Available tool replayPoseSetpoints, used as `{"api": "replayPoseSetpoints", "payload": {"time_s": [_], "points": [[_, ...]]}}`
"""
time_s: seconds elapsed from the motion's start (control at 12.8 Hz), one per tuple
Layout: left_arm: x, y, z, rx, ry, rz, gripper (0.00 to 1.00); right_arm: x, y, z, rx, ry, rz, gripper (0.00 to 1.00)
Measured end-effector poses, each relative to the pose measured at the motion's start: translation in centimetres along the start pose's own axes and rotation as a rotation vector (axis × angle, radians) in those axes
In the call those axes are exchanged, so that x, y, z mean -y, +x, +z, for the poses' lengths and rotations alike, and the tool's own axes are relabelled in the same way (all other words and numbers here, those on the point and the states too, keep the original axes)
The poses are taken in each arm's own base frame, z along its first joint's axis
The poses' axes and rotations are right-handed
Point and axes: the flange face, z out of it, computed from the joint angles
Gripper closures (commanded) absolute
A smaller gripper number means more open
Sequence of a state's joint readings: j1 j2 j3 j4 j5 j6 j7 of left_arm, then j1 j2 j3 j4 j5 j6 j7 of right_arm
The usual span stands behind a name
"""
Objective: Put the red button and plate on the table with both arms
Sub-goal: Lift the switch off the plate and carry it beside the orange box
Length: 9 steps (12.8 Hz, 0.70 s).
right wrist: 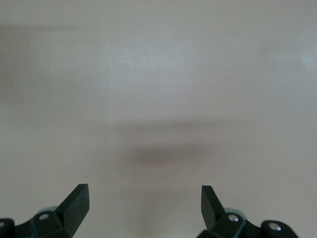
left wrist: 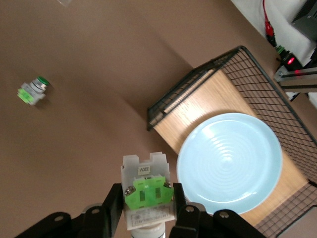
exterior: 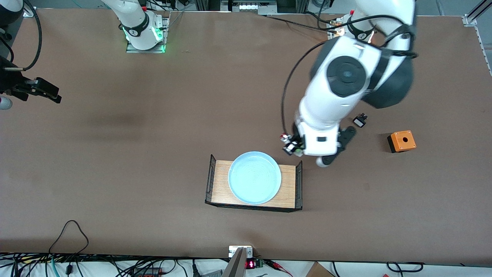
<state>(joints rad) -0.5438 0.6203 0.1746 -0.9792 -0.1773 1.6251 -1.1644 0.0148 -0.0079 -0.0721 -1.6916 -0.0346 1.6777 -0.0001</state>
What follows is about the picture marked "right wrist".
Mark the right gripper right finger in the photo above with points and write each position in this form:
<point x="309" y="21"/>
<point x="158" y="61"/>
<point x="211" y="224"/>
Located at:
<point x="210" y="205"/>

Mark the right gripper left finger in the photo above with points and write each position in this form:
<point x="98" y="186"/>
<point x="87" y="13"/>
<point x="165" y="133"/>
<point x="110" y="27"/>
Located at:
<point x="74" y="205"/>

